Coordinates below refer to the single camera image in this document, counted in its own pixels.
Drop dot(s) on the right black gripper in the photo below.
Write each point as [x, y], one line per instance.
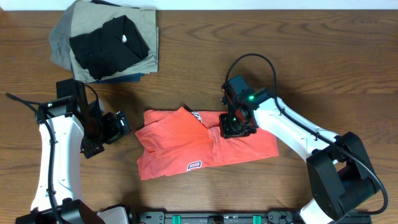
[229, 126]

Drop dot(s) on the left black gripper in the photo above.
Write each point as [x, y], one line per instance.
[116, 128]

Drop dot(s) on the red t-shirt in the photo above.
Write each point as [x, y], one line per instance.
[180, 141]

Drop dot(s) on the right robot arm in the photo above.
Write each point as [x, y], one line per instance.
[339, 169]

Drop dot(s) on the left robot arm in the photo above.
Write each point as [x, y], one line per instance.
[71, 128]

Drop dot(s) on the navy folded garment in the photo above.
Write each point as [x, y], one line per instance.
[124, 78]

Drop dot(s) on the black folded garment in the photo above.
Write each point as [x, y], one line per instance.
[114, 47]

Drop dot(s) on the grey folded garment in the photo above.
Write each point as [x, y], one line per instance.
[59, 40]

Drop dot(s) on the beige folded garment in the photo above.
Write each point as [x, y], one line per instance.
[89, 16]

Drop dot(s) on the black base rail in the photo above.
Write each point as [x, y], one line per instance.
[273, 217]

